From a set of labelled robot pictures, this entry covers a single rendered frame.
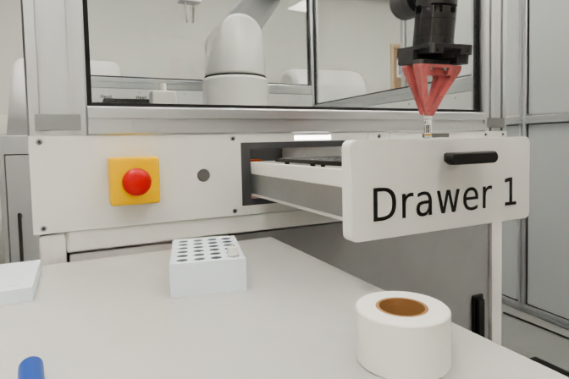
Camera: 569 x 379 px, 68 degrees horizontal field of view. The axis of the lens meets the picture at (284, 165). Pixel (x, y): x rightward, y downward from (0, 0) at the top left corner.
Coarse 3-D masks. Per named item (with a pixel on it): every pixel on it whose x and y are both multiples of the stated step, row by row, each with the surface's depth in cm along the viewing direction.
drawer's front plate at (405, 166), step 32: (352, 160) 45; (384, 160) 46; (416, 160) 48; (512, 160) 55; (352, 192) 45; (384, 192) 47; (416, 192) 48; (480, 192) 53; (512, 192) 56; (352, 224) 45; (384, 224) 47; (416, 224) 49; (448, 224) 51
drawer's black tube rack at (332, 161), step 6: (336, 156) 81; (288, 162) 74; (294, 162) 69; (300, 162) 67; (306, 162) 65; (312, 162) 63; (318, 162) 62; (324, 162) 60; (330, 162) 59; (336, 162) 57
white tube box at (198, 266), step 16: (176, 240) 57; (192, 240) 57; (208, 240) 57; (224, 240) 57; (176, 256) 49; (192, 256) 49; (208, 256) 49; (224, 256) 48; (240, 256) 48; (176, 272) 46; (192, 272) 46; (208, 272) 47; (224, 272) 47; (240, 272) 48; (176, 288) 46; (192, 288) 46; (208, 288) 47; (224, 288) 47; (240, 288) 48
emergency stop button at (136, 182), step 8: (136, 168) 61; (128, 176) 60; (136, 176) 60; (144, 176) 61; (128, 184) 60; (136, 184) 60; (144, 184) 61; (128, 192) 61; (136, 192) 61; (144, 192) 61
